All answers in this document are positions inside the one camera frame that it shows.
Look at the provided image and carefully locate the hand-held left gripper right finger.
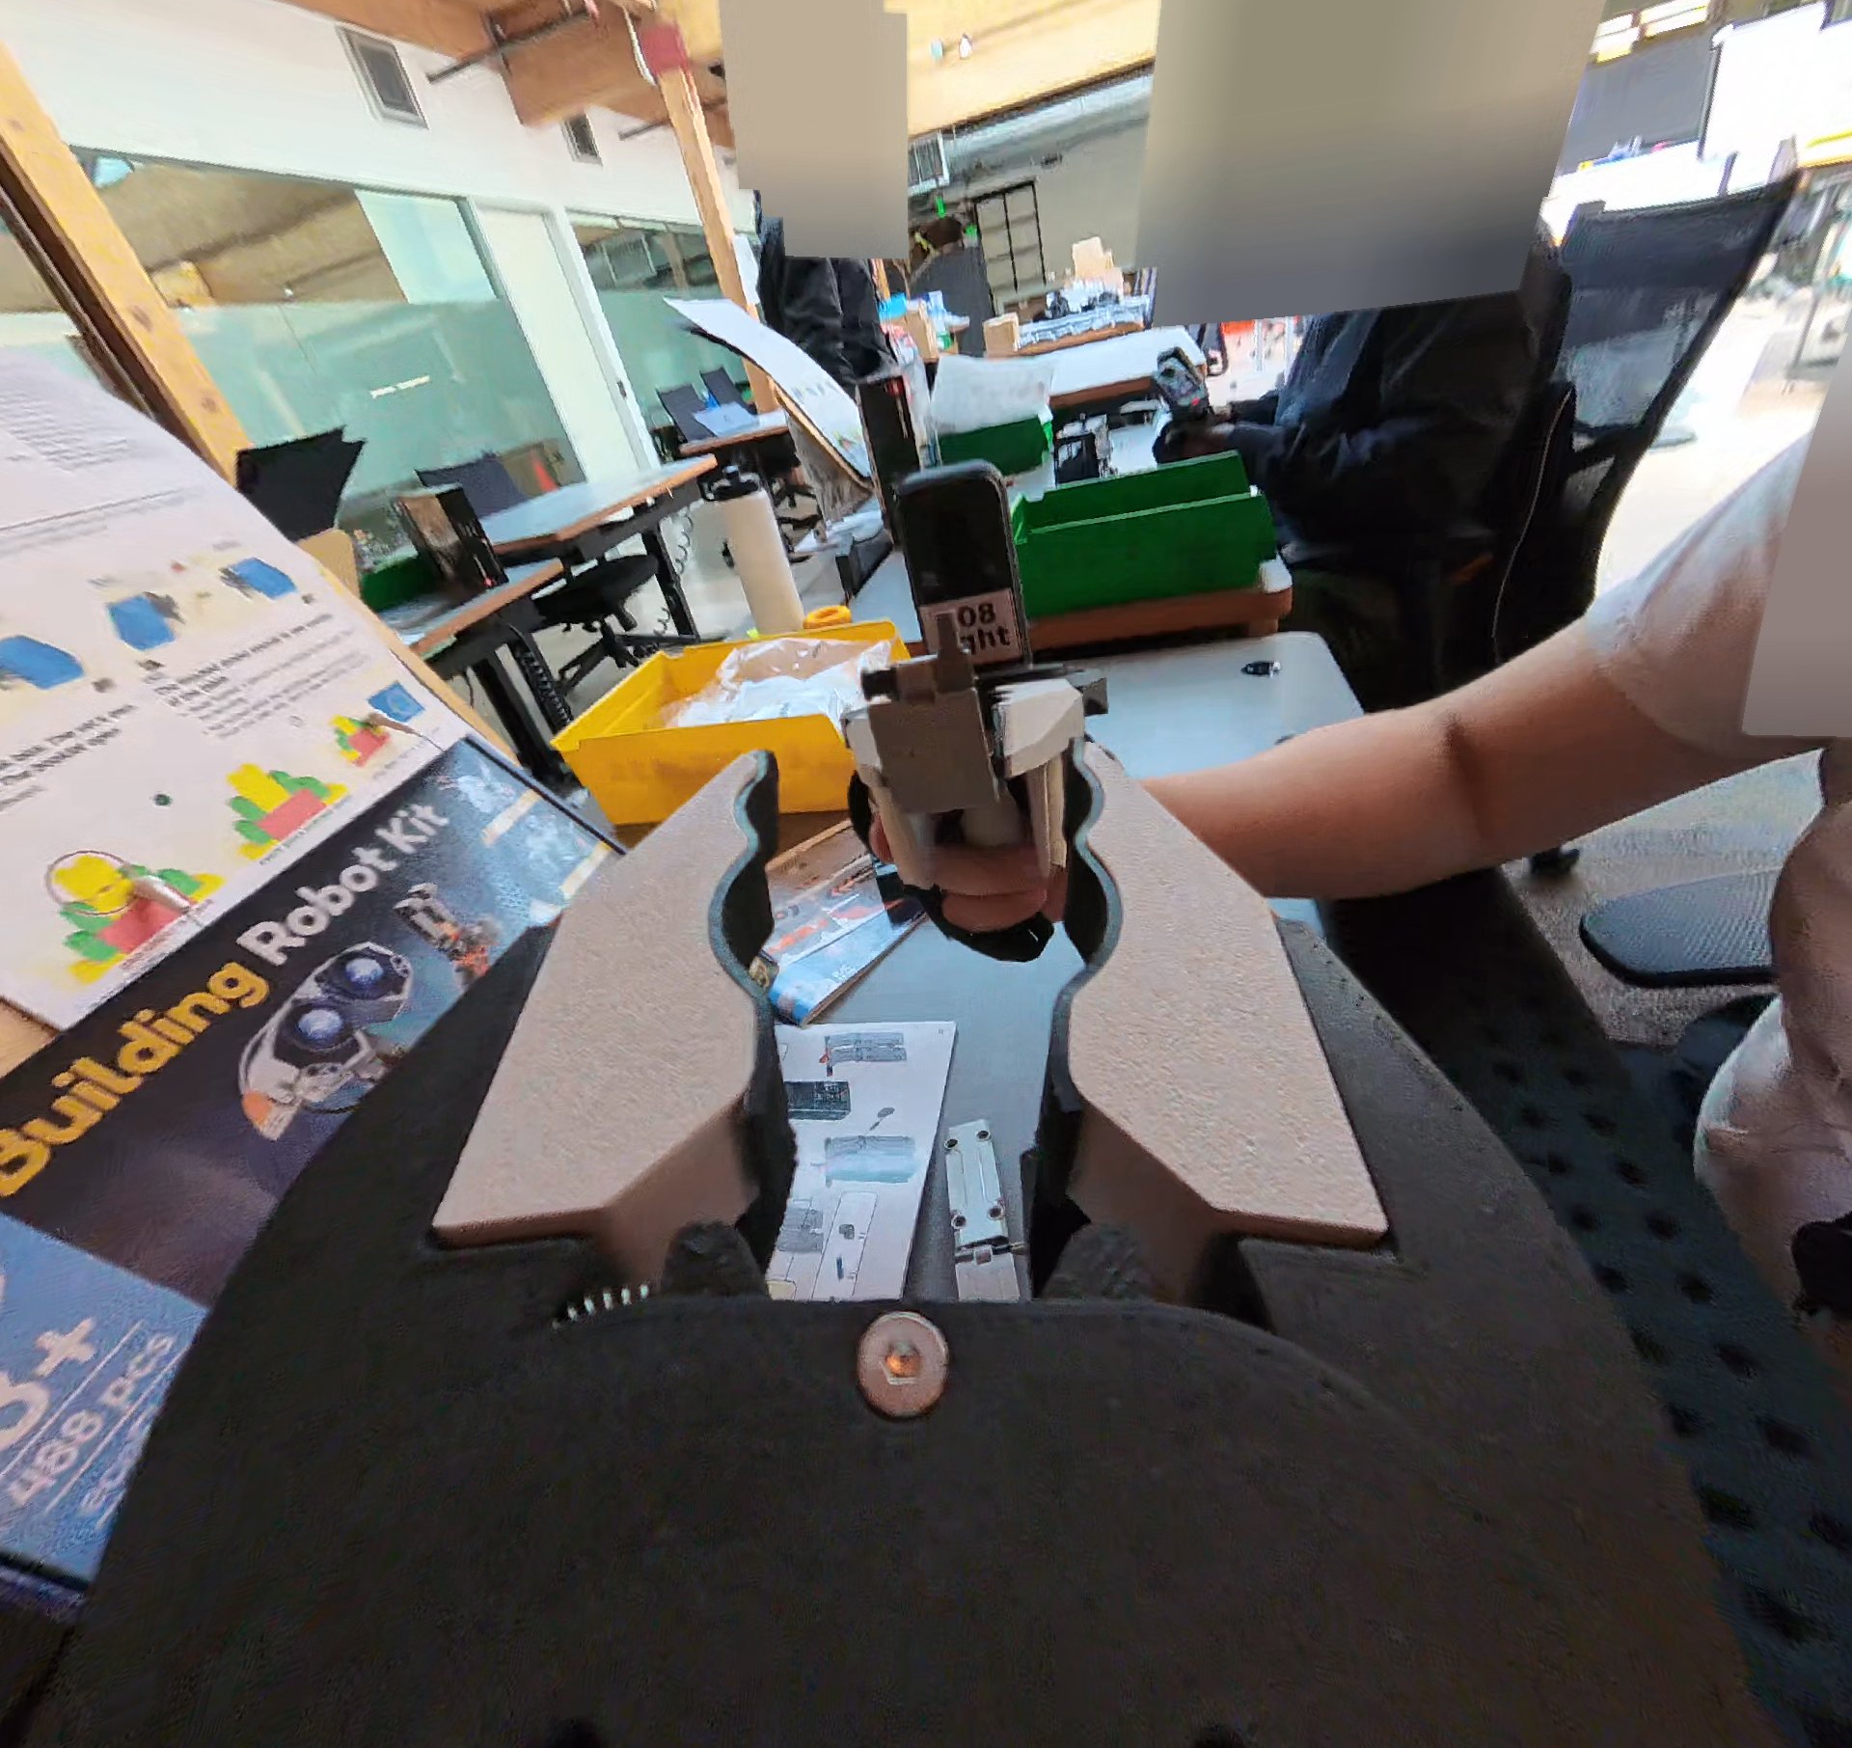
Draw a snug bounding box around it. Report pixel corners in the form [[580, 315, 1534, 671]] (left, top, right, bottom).
[[1029, 743, 1391, 1299]]

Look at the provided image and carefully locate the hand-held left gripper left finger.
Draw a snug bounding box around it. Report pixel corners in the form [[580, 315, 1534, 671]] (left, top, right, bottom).
[[431, 750, 801, 1299]]

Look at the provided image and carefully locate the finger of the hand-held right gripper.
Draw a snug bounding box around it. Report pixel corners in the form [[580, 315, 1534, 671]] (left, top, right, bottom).
[[993, 685, 1087, 875], [842, 699, 931, 890]]

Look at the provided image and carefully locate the grey curved panel piece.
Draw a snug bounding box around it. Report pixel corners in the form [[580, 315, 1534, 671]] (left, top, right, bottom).
[[867, 616, 1005, 824], [942, 1119, 1027, 1306]]

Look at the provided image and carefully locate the person's right forearm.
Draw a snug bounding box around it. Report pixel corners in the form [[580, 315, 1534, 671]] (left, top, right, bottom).
[[1139, 611, 1760, 901]]

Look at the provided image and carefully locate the grey desk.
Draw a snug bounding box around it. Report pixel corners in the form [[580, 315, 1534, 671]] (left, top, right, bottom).
[[616, 632, 1370, 1309]]

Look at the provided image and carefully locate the wooden standing desk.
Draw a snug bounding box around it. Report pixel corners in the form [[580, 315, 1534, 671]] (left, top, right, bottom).
[[475, 451, 723, 710]]

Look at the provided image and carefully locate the person's right hand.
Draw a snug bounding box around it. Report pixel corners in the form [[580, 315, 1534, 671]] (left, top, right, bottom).
[[868, 822, 1074, 940]]

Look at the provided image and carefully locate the clear plastic bag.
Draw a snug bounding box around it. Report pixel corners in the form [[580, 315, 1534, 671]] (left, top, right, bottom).
[[669, 636, 904, 735]]

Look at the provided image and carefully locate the colourful instruction booklet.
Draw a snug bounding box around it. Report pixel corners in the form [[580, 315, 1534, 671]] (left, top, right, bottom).
[[751, 822, 929, 1027]]

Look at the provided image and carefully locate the green plastic bin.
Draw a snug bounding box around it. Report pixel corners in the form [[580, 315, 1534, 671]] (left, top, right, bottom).
[[1009, 451, 1279, 624]]

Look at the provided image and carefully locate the white water bottle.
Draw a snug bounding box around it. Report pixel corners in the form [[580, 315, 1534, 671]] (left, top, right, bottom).
[[707, 466, 806, 641]]

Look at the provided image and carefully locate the yellow plastic bin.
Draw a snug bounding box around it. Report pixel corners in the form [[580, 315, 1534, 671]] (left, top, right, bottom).
[[550, 619, 913, 828]]

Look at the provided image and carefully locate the white poster board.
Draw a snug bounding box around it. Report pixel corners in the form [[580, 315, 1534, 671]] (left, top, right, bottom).
[[664, 297, 873, 479]]

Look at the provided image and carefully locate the white instruction sheet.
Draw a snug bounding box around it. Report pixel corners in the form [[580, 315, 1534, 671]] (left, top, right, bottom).
[[765, 1022, 962, 1303]]

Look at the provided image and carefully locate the blue robot kit box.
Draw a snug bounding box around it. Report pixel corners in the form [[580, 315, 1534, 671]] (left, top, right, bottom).
[[0, 739, 628, 1621]]

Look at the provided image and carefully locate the black dotted floor mat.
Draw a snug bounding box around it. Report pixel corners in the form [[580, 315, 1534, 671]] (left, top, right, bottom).
[[1329, 750, 1852, 1748]]

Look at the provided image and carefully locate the person's pale clothing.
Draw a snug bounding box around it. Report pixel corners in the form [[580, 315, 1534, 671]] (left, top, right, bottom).
[[1586, 431, 1852, 1323]]

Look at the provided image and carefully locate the printed brick poster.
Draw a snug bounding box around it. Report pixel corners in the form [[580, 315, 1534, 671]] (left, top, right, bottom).
[[0, 344, 475, 1036]]

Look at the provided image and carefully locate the black mesh office chair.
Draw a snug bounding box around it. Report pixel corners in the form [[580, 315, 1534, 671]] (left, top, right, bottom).
[[1502, 171, 1806, 710]]

